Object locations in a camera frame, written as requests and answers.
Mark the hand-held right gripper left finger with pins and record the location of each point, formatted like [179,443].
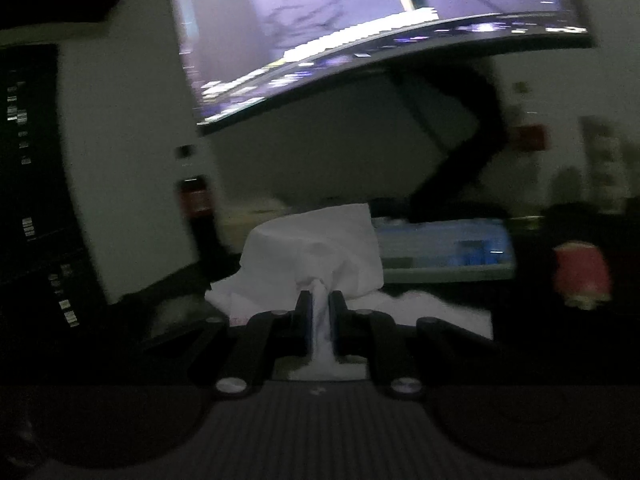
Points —
[306,327]

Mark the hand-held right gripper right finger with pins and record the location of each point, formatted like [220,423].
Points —
[334,327]

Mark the white tissue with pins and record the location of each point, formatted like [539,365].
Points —
[310,245]

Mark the white printed paper napkin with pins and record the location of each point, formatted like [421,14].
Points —
[425,312]

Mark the white backlit keyboard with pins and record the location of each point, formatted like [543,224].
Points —
[440,250]

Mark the dark bottle with red label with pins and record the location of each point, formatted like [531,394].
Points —
[199,210]

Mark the curved computer monitor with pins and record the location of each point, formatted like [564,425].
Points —
[350,15]

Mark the small wall socket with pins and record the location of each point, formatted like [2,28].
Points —
[185,152]

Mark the red wall box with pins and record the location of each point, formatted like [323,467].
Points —
[527,137]

